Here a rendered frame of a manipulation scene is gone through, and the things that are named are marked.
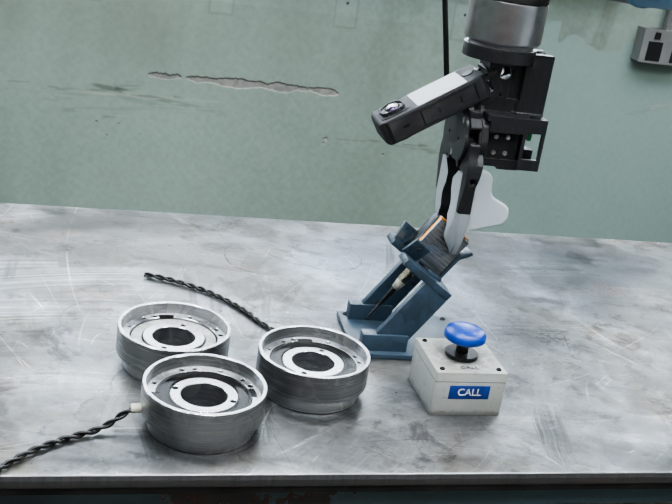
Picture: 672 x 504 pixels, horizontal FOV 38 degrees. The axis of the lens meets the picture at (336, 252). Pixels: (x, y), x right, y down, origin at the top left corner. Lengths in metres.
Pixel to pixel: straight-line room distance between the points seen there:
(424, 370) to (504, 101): 0.27
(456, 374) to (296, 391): 0.15
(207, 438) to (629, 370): 0.50
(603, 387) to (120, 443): 0.50
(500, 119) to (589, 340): 0.32
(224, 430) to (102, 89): 1.72
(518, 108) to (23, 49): 1.64
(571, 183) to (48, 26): 1.43
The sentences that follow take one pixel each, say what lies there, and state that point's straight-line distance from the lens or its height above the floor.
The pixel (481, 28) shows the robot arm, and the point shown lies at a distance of 0.96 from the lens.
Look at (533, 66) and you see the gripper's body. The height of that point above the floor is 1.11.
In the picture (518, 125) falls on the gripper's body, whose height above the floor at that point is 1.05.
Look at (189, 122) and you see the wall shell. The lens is 2.49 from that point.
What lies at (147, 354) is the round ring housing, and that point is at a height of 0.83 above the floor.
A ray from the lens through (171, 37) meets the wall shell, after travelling 2.44.
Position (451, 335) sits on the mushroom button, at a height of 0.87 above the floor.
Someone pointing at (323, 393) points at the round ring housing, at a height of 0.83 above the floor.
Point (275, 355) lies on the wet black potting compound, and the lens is 0.93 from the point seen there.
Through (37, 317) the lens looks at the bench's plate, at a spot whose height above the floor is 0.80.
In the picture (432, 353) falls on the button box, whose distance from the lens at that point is 0.95.
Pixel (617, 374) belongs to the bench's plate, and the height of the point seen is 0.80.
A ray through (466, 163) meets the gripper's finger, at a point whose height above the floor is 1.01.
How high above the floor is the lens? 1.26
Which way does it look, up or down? 21 degrees down
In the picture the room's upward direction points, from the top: 9 degrees clockwise
